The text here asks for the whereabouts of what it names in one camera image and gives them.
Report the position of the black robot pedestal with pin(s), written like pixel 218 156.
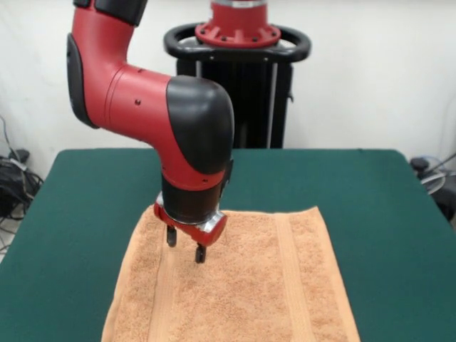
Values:
pixel 263 89

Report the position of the dark green table cloth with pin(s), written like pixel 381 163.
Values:
pixel 71 213

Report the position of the orange-brown terry towel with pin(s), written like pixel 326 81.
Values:
pixel 249 285

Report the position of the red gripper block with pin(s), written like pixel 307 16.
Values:
pixel 199 231

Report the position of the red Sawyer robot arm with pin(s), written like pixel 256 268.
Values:
pixel 149 96

